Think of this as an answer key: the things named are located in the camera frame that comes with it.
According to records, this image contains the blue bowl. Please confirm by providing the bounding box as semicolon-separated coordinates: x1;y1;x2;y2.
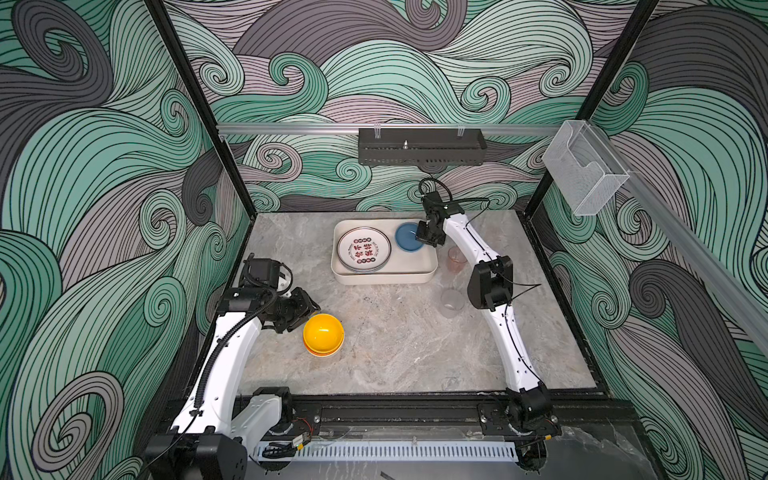
395;222;424;253

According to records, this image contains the yellow bowl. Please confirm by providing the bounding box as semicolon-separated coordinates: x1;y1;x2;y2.
302;314;345;357

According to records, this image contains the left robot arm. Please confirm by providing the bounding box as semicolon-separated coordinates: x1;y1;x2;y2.
140;256;320;479

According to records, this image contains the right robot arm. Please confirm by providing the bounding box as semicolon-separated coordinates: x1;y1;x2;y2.
416;191;558;438

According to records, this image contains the white plastic bin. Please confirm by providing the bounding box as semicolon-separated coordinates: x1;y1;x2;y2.
331;218;438;286

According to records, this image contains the pink plastic cup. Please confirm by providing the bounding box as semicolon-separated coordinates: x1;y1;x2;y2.
446;246;467;274

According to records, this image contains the clear plastic cup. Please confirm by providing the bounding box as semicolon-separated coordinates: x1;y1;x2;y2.
438;288;466;319

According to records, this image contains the black wall tray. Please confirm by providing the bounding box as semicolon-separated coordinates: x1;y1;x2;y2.
357;127;488;168

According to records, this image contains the clear acrylic wall holder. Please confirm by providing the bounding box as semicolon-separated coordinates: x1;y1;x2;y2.
542;120;629;217

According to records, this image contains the white slotted cable duct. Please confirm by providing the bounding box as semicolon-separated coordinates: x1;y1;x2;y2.
280;440;518;463

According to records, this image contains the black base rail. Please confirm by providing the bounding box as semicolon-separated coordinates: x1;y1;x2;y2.
280;389;638;437

